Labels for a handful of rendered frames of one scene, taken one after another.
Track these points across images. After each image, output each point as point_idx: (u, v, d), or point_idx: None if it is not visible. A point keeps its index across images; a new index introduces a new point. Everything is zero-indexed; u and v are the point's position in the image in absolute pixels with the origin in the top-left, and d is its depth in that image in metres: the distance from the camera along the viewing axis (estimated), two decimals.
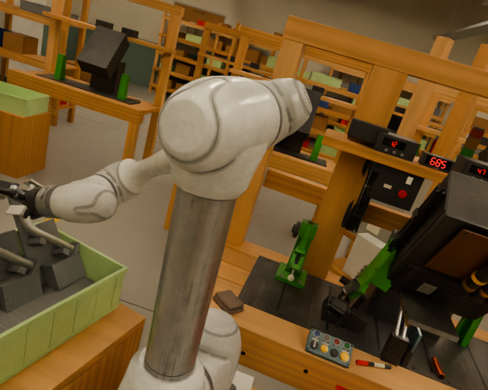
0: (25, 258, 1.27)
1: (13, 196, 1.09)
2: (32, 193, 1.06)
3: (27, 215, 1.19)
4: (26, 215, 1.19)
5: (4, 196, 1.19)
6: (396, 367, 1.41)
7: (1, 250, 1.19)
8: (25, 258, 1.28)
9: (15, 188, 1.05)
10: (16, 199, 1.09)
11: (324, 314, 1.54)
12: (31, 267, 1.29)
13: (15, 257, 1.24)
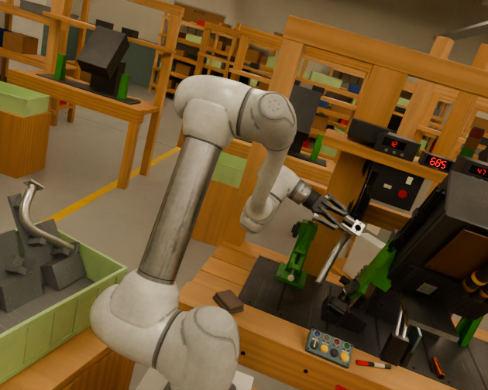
0: (321, 274, 1.57)
1: (328, 206, 1.58)
2: None
3: (335, 225, 1.56)
4: (335, 225, 1.56)
5: (351, 229, 1.53)
6: (396, 367, 1.41)
7: (329, 255, 1.62)
8: (321, 275, 1.57)
9: (328, 194, 1.59)
10: None
11: (324, 314, 1.54)
12: (315, 281, 1.57)
13: (323, 266, 1.59)
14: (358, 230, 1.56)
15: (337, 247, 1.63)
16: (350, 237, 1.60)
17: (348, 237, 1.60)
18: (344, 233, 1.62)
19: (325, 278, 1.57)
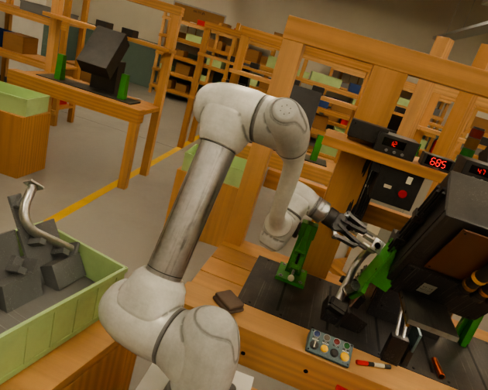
0: (340, 292, 1.57)
1: (347, 224, 1.58)
2: None
3: (354, 243, 1.56)
4: (355, 243, 1.56)
5: (371, 247, 1.53)
6: (396, 367, 1.41)
7: (348, 272, 1.62)
8: (341, 293, 1.57)
9: (346, 211, 1.59)
10: None
11: (324, 314, 1.54)
12: None
13: (341, 284, 1.59)
14: (377, 248, 1.56)
15: (355, 264, 1.63)
16: (369, 254, 1.60)
17: (366, 254, 1.60)
18: (362, 250, 1.62)
19: (345, 295, 1.57)
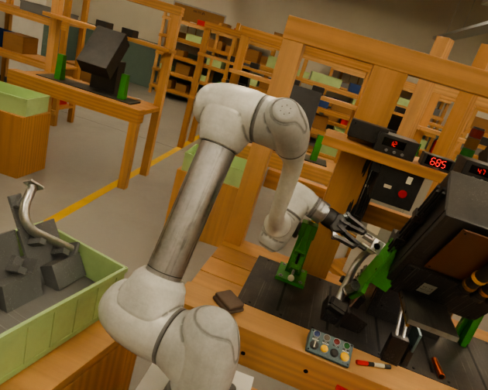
0: (339, 292, 1.57)
1: (346, 224, 1.58)
2: None
3: (353, 244, 1.56)
4: (355, 244, 1.56)
5: (370, 248, 1.53)
6: (396, 367, 1.41)
7: (347, 273, 1.62)
8: (340, 294, 1.56)
9: (345, 212, 1.60)
10: None
11: (324, 314, 1.54)
12: None
13: (341, 285, 1.59)
14: (376, 249, 1.56)
15: (355, 265, 1.63)
16: (368, 254, 1.60)
17: (366, 254, 1.60)
18: (362, 251, 1.63)
19: (344, 296, 1.57)
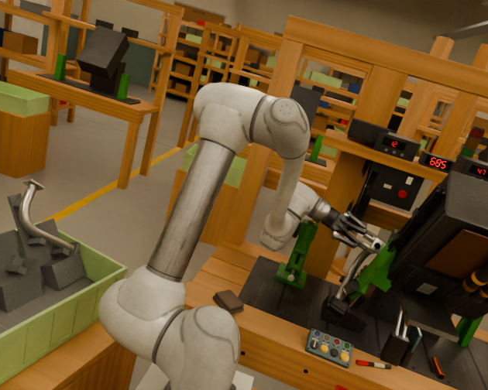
0: (339, 291, 1.57)
1: None
2: None
3: (354, 243, 1.56)
4: (355, 244, 1.56)
5: (371, 247, 1.53)
6: (396, 367, 1.41)
7: (348, 272, 1.62)
8: (340, 292, 1.57)
9: (347, 211, 1.59)
10: None
11: (324, 314, 1.54)
12: None
13: (341, 284, 1.59)
14: (377, 248, 1.56)
15: (355, 264, 1.63)
16: (369, 254, 1.60)
17: (366, 254, 1.60)
18: (362, 250, 1.62)
19: (344, 295, 1.57)
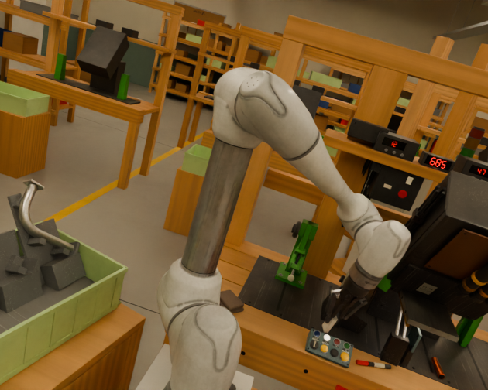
0: None
1: None
2: None
3: None
4: None
5: None
6: (396, 367, 1.41)
7: (345, 278, 1.61)
8: None
9: (366, 299, 1.26)
10: None
11: (324, 314, 1.54)
12: None
13: None
14: None
15: None
16: None
17: None
18: None
19: None
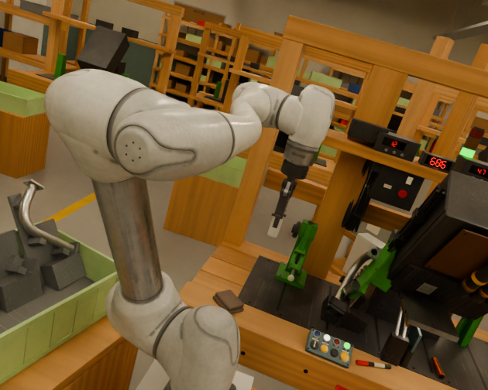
0: (336, 298, 1.56)
1: (288, 195, 1.14)
2: (293, 171, 1.10)
3: (284, 211, 1.19)
4: (284, 213, 1.19)
5: (368, 253, 1.51)
6: (396, 367, 1.41)
7: (345, 278, 1.61)
8: None
9: (286, 191, 1.09)
10: (291, 192, 1.14)
11: (324, 314, 1.54)
12: None
13: (338, 290, 1.58)
14: (374, 254, 1.55)
15: (352, 270, 1.62)
16: (366, 260, 1.58)
17: (363, 261, 1.59)
18: (359, 256, 1.61)
19: None
